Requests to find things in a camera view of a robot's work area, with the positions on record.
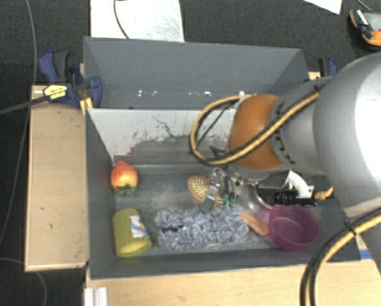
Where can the blue fuzzy cloth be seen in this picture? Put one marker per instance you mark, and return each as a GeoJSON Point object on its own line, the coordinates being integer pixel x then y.
{"type": "Point", "coordinates": [196, 229]}

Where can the pale wood flat board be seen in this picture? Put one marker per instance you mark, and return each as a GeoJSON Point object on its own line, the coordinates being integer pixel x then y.
{"type": "Point", "coordinates": [57, 186]}

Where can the purple plastic cup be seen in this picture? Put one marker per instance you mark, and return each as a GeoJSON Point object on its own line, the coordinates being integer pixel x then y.
{"type": "Point", "coordinates": [294, 231]}

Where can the yellow-green cup with label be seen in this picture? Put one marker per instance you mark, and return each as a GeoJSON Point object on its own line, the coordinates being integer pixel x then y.
{"type": "Point", "coordinates": [126, 234]}

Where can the grey metal bin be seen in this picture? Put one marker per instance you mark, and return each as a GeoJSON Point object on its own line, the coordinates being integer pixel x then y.
{"type": "Point", "coordinates": [183, 72]}

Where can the red and yellow toy peach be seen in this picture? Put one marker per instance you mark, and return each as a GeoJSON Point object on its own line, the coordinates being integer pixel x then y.
{"type": "Point", "coordinates": [124, 177]}

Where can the tan woven shell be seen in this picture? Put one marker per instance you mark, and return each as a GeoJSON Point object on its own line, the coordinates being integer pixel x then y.
{"type": "Point", "coordinates": [198, 186]}

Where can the black cylinder on white bracket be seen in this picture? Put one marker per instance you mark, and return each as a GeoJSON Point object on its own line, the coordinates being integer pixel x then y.
{"type": "Point", "coordinates": [287, 197]}

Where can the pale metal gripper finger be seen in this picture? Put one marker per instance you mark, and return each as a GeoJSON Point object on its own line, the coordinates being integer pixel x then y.
{"type": "Point", "coordinates": [209, 199]}

